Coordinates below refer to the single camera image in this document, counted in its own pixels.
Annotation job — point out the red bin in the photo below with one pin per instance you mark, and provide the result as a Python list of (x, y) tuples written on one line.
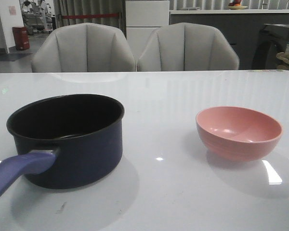
[(20, 38)]

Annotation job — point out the red barrier belt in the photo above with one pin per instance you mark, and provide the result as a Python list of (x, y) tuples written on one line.
[(91, 16)]

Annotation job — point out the dark blue saucepan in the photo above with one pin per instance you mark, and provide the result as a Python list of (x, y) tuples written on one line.
[(64, 142)]

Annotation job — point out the fruit plate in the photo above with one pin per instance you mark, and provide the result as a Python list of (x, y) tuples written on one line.
[(236, 5)]

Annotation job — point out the dark appliance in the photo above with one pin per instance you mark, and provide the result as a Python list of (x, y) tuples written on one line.
[(272, 39)]

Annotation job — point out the grey chair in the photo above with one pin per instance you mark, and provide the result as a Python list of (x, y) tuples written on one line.
[(85, 47), (187, 47)]

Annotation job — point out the grey kitchen counter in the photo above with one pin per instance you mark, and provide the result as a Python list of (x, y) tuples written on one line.
[(240, 27)]

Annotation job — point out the grey chair left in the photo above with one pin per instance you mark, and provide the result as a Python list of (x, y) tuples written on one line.
[(85, 47)]

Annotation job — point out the grey chair right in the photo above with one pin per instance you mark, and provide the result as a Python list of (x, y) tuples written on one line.
[(187, 47)]

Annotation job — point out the pink bowl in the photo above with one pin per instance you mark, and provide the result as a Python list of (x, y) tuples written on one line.
[(237, 133)]

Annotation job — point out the white drawer cabinet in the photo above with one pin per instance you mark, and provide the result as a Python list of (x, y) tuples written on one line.
[(143, 17)]

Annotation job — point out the beige cushion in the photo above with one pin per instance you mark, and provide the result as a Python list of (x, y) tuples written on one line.
[(283, 60)]

